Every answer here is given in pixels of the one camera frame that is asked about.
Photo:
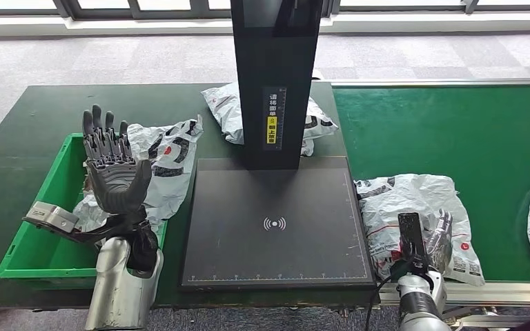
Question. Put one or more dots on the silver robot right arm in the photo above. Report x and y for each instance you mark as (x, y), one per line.
(420, 301)

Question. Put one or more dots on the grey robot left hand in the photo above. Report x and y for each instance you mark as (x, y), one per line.
(114, 182)

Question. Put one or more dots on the aluminium conveyor side rail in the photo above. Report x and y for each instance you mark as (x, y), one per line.
(512, 292)
(429, 82)

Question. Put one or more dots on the white parcel bag black stripes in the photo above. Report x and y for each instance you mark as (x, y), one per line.
(221, 107)

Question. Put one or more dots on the dark green table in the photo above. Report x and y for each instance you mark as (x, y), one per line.
(41, 109)

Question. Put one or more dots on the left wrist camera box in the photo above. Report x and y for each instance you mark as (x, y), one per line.
(52, 217)

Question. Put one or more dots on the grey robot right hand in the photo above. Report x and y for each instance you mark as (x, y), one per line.
(438, 242)

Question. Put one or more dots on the green conveyor belt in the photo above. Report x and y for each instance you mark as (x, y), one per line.
(429, 128)

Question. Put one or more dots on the green plastic crate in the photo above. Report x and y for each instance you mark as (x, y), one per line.
(41, 246)

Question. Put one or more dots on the black inbound scanner machine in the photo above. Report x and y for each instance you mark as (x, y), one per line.
(274, 205)

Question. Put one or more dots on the yellow black instruction label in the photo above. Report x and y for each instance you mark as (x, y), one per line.
(274, 123)

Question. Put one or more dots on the white parcel red print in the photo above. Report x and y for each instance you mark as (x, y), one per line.
(169, 151)

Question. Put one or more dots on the dark window frame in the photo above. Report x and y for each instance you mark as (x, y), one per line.
(109, 11)

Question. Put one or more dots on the white parcel bag promise print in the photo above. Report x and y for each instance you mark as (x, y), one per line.
(406, 192)

